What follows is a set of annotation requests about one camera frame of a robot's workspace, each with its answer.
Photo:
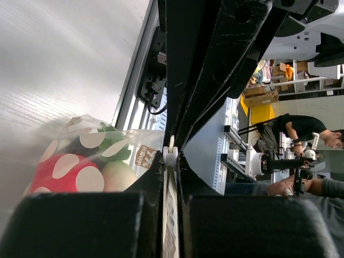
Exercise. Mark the person in black shirt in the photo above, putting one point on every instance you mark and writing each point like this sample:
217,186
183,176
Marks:
294,127

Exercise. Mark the cardboard boxes on shelf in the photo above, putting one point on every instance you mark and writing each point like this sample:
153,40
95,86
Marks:
269,81

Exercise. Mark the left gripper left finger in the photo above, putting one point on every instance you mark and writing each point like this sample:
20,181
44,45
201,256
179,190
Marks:
116,224

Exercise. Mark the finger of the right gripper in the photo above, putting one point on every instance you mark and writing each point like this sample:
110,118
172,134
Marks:
188,28
241,34

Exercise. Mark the clear zip top bag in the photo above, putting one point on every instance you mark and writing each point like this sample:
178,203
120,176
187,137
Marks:
93,156

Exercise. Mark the aluminium mounting rail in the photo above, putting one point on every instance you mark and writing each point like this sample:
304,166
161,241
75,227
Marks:
128,105

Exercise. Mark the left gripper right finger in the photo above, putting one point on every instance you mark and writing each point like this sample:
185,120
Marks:
213,225

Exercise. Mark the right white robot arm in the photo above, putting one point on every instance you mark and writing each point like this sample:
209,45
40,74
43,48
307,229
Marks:
313,31

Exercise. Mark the bright red tomato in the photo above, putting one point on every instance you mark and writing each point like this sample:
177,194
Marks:
67,173

